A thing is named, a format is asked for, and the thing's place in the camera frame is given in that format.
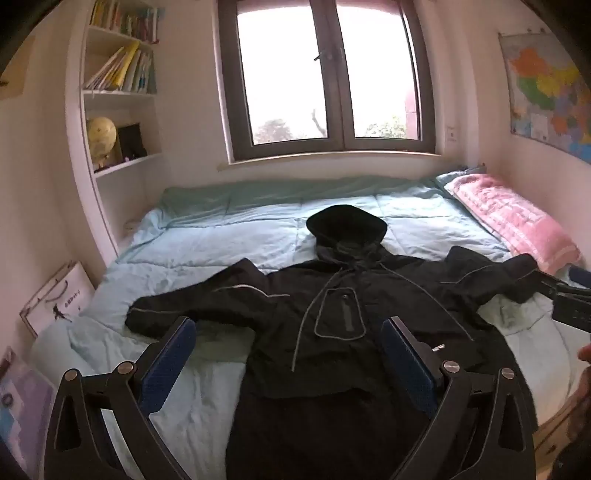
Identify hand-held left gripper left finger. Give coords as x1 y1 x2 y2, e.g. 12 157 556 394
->
44 316 199 480

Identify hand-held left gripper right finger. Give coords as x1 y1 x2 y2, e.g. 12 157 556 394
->
379 315 539 480

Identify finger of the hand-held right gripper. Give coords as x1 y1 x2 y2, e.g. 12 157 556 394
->
531 271 575 302

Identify black hooded jacket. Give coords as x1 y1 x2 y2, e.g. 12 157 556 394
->
126 205 550 480

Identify pink pillow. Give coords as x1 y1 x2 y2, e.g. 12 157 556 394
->
445 173 583 275

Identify white paper bag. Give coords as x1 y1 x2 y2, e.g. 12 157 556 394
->
19 261 95 337

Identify light blue quilt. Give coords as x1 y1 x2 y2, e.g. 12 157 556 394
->
30 178 583 480

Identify blue pillow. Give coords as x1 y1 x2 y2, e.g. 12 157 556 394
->
434 167 485 195

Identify purple printed box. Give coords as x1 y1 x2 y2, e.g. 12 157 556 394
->
0 346 56 474

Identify black box on shelf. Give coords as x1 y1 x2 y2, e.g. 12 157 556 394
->
116 122 148 160

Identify yellow globe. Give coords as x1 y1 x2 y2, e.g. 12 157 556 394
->
86 117 117 171

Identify white built-in bookshelf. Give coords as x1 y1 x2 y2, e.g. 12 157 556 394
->
65 0 168 261

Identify grey framed window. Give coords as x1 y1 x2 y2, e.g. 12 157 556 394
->
217 0 437 162

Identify row of leaning books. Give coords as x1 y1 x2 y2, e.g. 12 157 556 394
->
84 41 157 93

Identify row of upright books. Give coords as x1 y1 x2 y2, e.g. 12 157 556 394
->
90 0 160 44

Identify wooden bed frame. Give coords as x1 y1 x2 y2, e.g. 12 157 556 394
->
533 397 583 480

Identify colourful wall map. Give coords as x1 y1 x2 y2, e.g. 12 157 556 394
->
498 30 591 164

